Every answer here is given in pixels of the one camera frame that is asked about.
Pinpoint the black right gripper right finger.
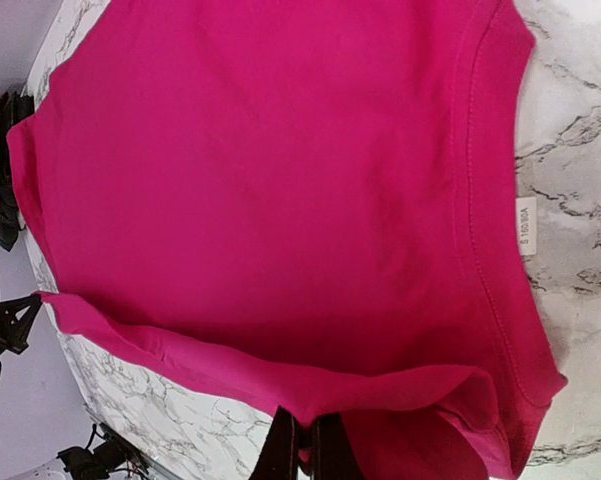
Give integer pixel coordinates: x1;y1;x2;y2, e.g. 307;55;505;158
310;414;366;480

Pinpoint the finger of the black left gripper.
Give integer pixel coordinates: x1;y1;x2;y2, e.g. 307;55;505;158
0;293;42;353

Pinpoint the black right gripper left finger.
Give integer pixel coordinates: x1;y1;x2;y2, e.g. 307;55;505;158
249;407;311;480

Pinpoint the pink garment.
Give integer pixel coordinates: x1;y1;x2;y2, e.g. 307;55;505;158
7;1;566;479

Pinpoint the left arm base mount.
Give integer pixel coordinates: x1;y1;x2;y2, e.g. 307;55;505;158
56;423;150;480

